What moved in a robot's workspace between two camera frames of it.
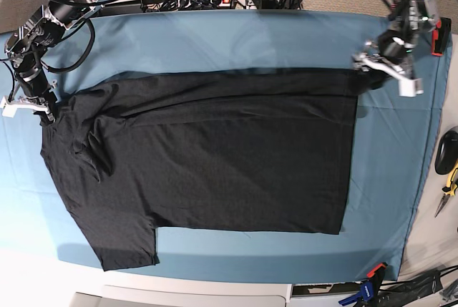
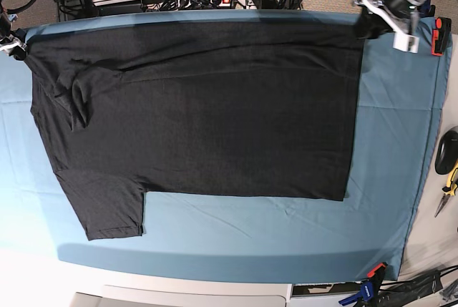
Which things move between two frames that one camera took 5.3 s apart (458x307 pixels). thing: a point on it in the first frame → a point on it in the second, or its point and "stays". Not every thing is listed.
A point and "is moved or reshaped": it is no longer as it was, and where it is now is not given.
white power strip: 206,2 stays
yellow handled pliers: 451,185 stays
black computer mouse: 446,156 stays
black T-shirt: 253,149 is moved or reshaped
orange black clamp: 440,36 stays
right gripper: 392,51 → 401,39
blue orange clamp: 369,288 stays
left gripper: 35,94 → 18,52
